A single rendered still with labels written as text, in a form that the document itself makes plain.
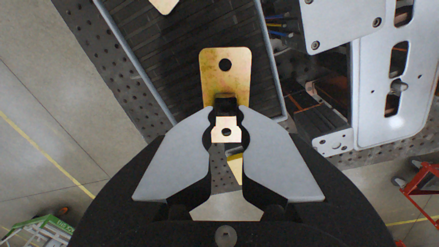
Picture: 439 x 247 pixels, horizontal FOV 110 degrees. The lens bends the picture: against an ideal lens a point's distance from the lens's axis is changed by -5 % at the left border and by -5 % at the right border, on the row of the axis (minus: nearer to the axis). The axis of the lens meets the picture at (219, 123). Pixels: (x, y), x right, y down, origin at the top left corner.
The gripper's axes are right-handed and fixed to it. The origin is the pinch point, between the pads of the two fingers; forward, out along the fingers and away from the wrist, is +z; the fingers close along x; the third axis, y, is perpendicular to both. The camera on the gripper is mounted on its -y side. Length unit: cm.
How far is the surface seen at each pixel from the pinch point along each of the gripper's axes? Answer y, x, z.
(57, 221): 226, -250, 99
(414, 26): -4.6, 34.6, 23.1
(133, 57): -2.9, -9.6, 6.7
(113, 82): 13, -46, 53
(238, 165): 13.4, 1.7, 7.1
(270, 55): -2.6, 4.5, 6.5
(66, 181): 167, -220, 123
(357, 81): 5.6, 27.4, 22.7
